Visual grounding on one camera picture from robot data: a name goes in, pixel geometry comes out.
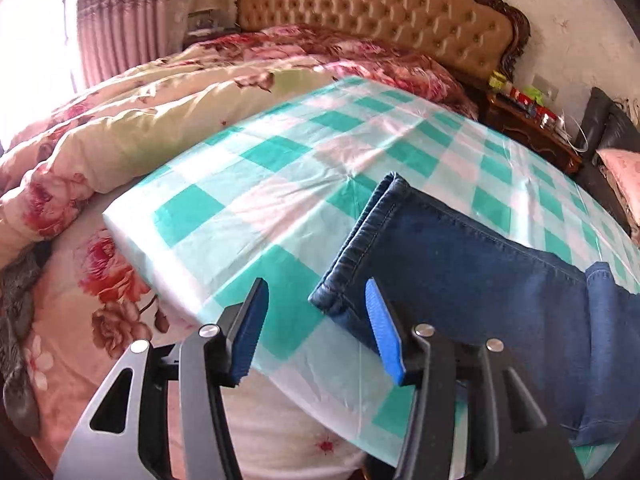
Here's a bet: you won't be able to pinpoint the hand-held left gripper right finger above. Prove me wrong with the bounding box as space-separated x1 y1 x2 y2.
365 277 586 480

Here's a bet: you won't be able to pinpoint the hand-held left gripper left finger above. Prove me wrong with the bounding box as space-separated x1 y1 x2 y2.
52 277 271 480

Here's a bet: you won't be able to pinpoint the blue denim pants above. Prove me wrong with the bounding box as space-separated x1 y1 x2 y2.
308 172 640 446

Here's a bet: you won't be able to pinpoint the teal checked tablecloth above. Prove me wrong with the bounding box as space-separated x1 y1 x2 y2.
102 76 640 480

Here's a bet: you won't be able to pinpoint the pink floral bedsheet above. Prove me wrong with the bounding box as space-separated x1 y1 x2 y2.
25 205 368 480

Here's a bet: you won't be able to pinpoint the grey cloth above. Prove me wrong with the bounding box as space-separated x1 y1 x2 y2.
0 247 51 436

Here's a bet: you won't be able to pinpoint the carved wooden nightstand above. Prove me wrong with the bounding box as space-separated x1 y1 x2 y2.
480 91 583 176

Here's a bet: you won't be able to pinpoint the cream floral comforter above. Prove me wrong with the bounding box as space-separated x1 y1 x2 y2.
0 47 346 266

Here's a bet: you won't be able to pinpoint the red floral quilt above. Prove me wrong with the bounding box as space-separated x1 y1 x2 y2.
192 24 481 121

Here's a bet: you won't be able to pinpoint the pink floral pillow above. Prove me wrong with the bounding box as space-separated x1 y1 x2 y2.
595 147 640 241

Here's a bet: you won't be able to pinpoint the dark bedside furniture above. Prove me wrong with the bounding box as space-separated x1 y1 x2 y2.
182 9 238 48

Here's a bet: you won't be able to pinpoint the black leather armchair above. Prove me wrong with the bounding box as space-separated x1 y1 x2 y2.
575 87 640 231

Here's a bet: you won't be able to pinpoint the tufted leather headboard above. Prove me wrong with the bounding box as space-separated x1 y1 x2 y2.
235 0 531 81

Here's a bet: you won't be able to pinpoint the pink curtain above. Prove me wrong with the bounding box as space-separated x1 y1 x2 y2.
65 0 188 91

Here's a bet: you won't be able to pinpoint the grey wall socket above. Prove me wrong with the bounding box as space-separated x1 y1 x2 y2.
534 74 561 98

